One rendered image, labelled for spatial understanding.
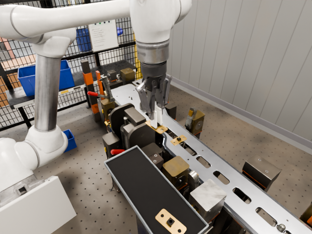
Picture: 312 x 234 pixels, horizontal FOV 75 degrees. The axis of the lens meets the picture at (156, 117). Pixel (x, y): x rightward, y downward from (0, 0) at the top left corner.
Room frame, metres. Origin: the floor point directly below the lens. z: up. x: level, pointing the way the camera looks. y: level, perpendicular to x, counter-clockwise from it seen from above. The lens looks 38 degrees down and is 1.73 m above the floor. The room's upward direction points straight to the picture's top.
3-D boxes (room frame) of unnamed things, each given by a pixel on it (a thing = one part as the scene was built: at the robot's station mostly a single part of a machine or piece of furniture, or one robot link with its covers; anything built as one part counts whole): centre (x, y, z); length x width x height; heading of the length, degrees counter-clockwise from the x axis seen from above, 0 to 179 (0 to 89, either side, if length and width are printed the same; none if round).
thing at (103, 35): (1.62, 0.40, 1.30); 0.23 x 0.02 x 0.31; 126
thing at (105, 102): (1.01, 0.30, 0.87); 0.10 x 0.07 x 0.35; 126
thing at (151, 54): (0.55, 0.01, 1.53); 0.09 x 0.09 x 0.06
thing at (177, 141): (0.74, -0.12, 1.01); 0.08 x 0.04 x 0.01; 125
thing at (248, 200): (0.40, -0.36, 0.84); 0.12 x 0.05 x 0.29; 126
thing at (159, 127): (0.55, 0.00, 1.27); 0.08 x 0.04 x 0.01; 41
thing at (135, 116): (0.70, 0.11, 0.94); 0.18 x 0.13 x 0.49; 36
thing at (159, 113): (0.56, -0.01, 1.30); 0.03 x 0.01 x 0.07; 41
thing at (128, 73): (1.42, 0.21, 0.88); 0.08 x 0.08 x 0.36; 36
